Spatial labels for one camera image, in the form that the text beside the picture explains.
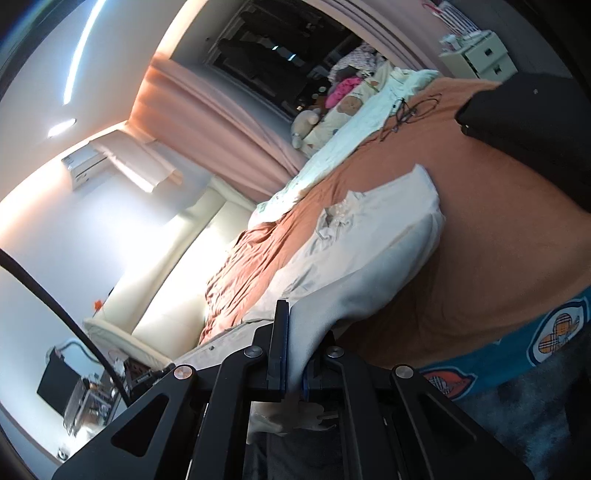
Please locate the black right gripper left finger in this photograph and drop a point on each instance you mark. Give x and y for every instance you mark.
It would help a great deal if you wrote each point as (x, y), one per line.
(276, 375)

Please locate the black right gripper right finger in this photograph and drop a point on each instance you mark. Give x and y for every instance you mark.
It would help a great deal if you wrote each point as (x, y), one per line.
(323, 372)

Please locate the beige jacket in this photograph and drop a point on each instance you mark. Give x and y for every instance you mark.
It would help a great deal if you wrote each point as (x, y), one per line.
(363, 251)

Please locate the pink clothing pile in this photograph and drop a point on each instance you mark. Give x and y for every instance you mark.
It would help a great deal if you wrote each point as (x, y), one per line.
(341, 90)

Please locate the white bedside cabinet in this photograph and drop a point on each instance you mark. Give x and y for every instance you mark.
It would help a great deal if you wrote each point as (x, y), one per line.
(481, 56)

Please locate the brown bed cover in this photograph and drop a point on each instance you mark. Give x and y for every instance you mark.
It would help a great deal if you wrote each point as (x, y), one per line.
(514, 246)

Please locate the cream padded headboard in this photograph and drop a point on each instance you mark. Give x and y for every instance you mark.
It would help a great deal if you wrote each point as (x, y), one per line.
(157, 310)

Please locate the light blue blanket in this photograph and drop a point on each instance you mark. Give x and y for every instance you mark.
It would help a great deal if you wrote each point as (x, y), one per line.
(401, 86)

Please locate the bear print cushion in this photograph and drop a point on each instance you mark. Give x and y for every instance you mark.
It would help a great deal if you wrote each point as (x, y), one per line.
(340, 114)

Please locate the blue patterned bed sheet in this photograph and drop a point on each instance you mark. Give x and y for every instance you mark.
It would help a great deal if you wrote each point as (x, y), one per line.
(513, 354)

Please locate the black bedside furniture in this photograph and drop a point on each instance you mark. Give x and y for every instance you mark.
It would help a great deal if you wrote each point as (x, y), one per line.
(58, 383)

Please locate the beige plush toy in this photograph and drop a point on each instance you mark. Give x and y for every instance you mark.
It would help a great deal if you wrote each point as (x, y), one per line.
(302, 126)

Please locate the pink left curtain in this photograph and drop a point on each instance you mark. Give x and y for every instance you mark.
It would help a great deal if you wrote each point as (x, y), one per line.
(191, 116)

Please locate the white air conditioner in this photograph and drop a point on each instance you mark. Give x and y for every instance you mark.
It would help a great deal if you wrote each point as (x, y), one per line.
(83, 165)

